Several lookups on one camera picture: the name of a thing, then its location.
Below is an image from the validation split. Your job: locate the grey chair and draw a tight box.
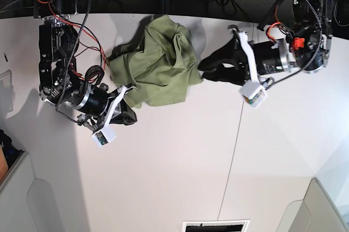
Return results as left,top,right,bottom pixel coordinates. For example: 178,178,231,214
1,152,65,231
276,178,348,232

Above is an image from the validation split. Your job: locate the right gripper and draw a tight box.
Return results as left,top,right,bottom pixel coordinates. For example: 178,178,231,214
76,85,137,132

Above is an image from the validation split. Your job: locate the green t-shirt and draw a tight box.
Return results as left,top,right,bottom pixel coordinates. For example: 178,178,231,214
107,15,203,108

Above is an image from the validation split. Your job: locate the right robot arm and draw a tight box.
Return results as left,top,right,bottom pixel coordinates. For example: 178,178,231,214
34,0,137,132

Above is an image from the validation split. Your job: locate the grey chair right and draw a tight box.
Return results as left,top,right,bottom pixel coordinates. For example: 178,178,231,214
276,178,348,232

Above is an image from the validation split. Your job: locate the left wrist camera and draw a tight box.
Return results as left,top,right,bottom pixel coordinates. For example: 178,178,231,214
239,80,267,108

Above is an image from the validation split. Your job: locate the white floor vent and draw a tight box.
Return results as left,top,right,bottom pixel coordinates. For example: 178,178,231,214
181,219,250,232

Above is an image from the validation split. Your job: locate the grey chair left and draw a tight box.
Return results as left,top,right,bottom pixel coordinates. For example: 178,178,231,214
1,152,65,231

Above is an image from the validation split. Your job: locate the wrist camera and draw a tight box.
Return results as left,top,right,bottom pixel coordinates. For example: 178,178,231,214
91,125,117,148
239,80,267,108

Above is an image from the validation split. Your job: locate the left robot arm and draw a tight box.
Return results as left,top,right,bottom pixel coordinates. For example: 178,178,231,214
198,0,336,89

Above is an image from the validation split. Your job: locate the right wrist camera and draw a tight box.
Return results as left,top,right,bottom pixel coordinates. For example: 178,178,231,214
91,125,117,148

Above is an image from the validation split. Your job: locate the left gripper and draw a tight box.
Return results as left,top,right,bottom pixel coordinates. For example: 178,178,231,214
198,25,296,86

